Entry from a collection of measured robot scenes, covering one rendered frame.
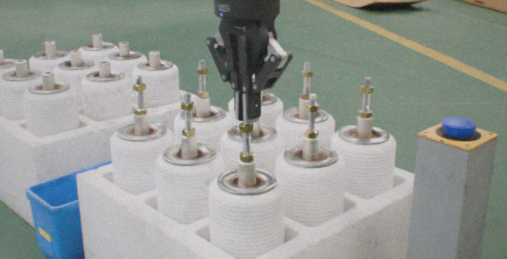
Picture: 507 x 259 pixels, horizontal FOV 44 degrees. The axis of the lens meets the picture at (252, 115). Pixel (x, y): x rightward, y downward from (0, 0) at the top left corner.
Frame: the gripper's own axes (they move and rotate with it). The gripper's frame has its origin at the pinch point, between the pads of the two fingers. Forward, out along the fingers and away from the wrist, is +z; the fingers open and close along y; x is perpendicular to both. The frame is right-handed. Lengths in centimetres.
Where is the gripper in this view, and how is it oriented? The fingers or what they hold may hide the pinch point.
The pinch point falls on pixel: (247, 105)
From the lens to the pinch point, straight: 74.6
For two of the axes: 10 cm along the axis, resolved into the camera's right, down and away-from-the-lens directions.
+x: 7.4, -2.3, 6.3
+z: 0.0, 9.4, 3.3
